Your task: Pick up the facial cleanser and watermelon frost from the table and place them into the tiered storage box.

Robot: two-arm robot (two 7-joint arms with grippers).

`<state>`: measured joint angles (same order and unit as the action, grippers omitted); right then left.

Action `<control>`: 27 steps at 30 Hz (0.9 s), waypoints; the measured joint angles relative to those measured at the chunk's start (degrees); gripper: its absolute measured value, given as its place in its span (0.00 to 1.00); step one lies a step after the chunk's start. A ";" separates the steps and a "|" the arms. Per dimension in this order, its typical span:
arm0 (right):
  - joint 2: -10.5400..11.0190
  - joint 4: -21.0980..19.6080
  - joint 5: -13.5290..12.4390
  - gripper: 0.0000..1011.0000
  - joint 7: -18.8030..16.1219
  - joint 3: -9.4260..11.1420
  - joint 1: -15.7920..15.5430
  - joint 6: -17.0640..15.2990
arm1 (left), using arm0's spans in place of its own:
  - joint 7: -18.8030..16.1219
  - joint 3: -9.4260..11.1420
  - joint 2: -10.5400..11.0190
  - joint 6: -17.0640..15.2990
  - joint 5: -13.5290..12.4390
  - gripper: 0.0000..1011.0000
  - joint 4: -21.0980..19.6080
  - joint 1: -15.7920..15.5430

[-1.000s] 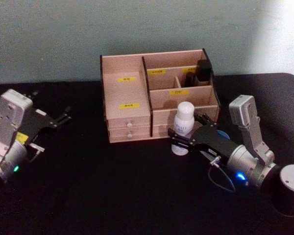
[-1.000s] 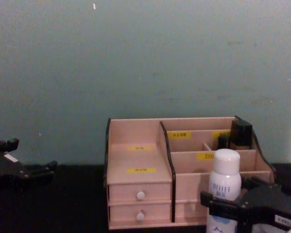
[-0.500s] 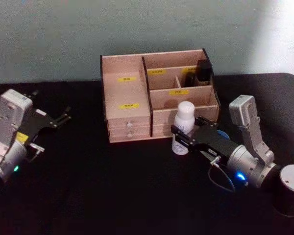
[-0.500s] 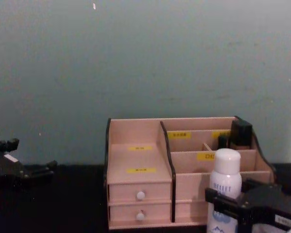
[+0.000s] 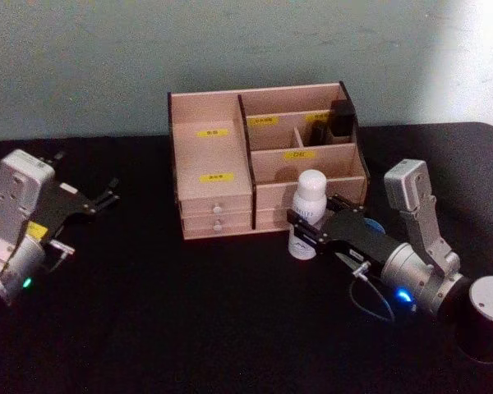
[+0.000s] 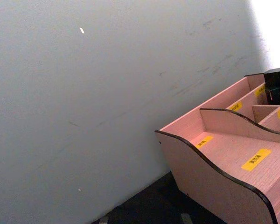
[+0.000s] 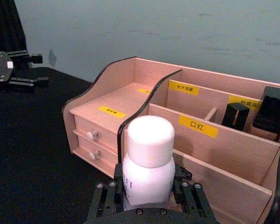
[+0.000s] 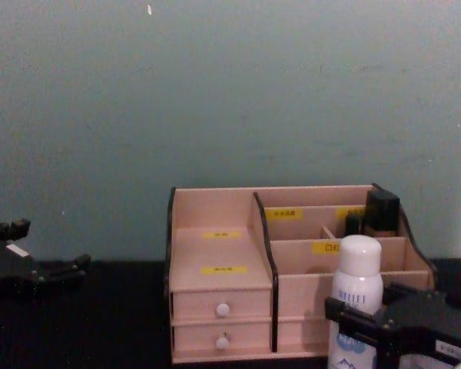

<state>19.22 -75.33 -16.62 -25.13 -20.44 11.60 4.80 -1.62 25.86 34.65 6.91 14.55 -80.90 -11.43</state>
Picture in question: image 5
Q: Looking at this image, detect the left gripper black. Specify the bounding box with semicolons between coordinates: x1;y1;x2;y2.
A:
26;150;121;247

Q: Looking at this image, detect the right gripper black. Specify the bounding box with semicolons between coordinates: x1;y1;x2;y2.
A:
286;195;400;268

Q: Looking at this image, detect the white plastic bottle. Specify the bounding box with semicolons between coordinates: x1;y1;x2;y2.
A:
288;169;329;261

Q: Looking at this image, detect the small black block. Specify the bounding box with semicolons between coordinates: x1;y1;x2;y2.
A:
310;121;330;147

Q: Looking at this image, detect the tall black box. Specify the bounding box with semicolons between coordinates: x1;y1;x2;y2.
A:
328;99;357;139

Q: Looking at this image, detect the wooden organizer drawer with knob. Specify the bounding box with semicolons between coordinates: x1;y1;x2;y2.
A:
182;212;254;238
179;194;254;217

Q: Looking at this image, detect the wooden desk organizer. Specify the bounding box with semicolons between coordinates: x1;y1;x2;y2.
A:
167;80;371;241

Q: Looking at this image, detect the black table cloth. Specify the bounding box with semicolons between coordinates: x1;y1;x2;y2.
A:
0;121;493;394

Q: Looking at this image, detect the right gripper thin cable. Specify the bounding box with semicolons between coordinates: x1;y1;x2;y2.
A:
348;261;396;324

